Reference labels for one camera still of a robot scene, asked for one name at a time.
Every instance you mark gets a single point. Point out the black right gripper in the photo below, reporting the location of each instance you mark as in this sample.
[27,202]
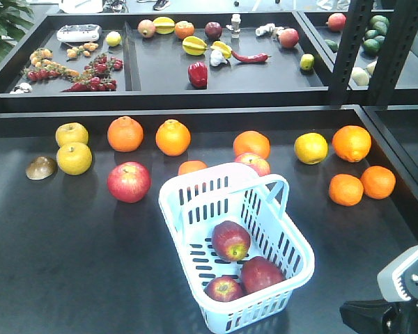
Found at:
[380,316]

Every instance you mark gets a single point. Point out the red apple front corner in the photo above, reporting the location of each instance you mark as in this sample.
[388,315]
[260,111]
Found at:
[259,273]

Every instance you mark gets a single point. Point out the red apple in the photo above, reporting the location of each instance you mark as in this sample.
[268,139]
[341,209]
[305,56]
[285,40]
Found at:
[230,241]
[224,289]

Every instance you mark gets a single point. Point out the light blue plastic basket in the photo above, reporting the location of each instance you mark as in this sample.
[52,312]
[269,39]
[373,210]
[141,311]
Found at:
[193,204]

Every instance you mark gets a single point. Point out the small orange front left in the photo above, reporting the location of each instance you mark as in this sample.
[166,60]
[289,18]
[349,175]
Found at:
[346,190]

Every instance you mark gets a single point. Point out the small orange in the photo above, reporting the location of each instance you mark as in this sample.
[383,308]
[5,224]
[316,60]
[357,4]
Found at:
[378,182]
[346,190]
[191,166]

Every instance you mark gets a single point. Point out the small orange front right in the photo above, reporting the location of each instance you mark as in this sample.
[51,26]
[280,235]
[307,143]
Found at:
[378,182]

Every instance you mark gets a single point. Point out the large orange with nub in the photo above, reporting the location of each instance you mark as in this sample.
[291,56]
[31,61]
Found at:
[352,143]

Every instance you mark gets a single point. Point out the yellow round pear right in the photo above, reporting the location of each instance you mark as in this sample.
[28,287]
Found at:
[311,148]

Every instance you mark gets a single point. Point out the yellow round pear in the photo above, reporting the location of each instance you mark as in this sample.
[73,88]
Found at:
[70,133]
[311,148]
[74,158]

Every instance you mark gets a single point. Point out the red apple middle tray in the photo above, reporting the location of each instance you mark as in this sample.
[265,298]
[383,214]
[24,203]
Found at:
[254,161]

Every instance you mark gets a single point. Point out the red apple tray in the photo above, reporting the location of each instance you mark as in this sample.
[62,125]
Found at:
[254,161]
[129,182]

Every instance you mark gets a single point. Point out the orange behind red apple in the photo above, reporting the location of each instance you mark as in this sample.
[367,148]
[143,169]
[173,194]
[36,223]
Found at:
[252,142]

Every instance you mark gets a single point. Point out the orange with nub middle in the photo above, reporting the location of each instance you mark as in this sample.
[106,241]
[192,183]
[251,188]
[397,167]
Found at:
[173,138]

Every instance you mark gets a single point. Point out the red apple left tray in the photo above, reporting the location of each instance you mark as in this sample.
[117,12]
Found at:
[129,182]

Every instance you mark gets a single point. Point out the red chili pepper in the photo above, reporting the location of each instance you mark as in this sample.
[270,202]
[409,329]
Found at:
[257,58]

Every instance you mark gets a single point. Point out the red bell pepper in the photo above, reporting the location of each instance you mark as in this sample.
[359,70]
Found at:
[198,75]

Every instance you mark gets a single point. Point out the white garlic bulb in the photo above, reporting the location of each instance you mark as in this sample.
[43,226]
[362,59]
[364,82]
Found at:
[217,58]

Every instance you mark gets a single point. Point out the orange near yellow pears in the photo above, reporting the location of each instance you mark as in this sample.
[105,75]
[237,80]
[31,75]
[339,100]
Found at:
[125,134]

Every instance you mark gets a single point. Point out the yellow starfruit large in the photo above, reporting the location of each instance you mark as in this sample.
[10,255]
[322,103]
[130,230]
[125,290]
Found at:
[194,46]

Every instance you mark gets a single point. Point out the yellow round pear front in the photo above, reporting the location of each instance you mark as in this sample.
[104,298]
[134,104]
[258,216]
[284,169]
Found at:
[74,158]

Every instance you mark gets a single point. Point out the black wooden produce stand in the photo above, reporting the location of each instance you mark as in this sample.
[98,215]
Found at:
[73,259]

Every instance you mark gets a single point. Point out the yellow round pear back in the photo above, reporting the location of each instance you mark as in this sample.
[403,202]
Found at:
[70,133]

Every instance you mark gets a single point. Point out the brown mushroom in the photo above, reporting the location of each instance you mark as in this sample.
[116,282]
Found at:
[40,168]

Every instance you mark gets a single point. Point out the small yellow lemon back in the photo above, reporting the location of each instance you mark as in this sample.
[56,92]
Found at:
[113,39]

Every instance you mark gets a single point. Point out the white electronic scale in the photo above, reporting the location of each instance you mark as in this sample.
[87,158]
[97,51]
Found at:
[79,33]

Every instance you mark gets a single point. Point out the green potted plant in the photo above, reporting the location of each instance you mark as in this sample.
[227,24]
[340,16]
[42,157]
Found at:
[16,18]

